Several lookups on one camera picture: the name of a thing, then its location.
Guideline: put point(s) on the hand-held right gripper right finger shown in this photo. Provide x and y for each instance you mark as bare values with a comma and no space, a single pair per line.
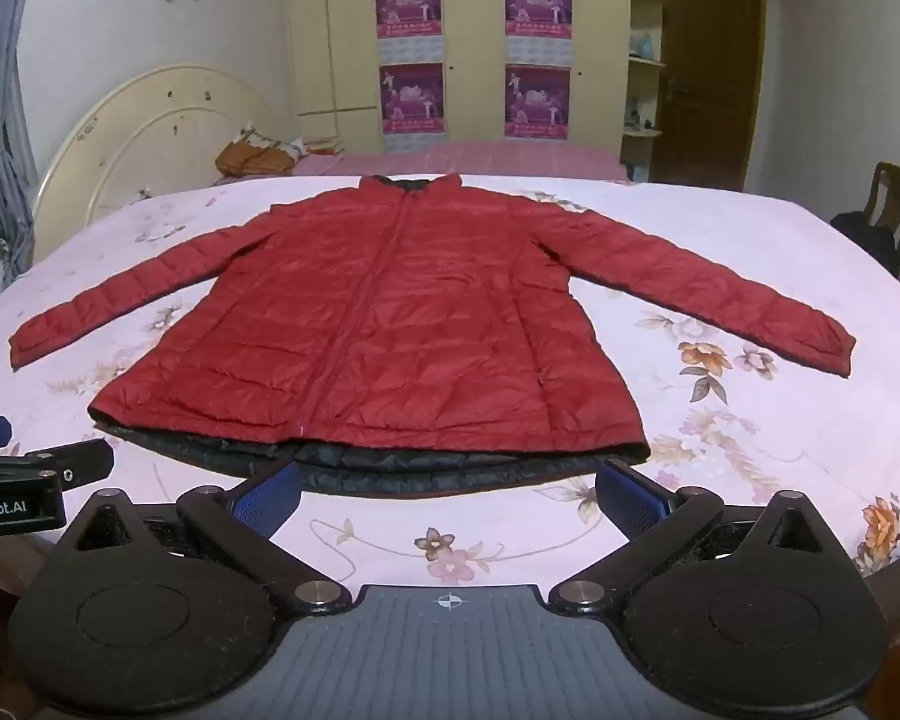
634,499

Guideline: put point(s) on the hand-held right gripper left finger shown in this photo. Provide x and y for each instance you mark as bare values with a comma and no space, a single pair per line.
266,499

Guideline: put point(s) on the red down jacket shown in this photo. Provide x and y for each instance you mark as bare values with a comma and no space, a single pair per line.
390,315

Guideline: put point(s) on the floral pink bed sheet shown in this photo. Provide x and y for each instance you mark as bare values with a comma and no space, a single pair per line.
720,427

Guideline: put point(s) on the cream round headboard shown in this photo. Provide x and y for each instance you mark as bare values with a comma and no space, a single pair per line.
142,135

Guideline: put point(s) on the brown leather bag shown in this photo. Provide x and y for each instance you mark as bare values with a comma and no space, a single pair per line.
251,157

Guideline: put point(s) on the black bag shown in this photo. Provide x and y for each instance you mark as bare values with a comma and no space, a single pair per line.
862,240

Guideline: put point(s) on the pink striped blanket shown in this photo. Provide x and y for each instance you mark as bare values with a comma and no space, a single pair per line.
480,157

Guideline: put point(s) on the cream corner shelf unit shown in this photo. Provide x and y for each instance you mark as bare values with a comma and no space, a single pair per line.
641,75

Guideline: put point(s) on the brown wooden door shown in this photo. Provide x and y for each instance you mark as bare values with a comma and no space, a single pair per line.
709,75

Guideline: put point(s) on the cream wardrobe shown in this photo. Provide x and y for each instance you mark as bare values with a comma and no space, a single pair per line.
472,52

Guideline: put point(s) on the purple wall poster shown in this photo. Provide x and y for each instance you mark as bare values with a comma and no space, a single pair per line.
538,7
537,105
408,7
412,101

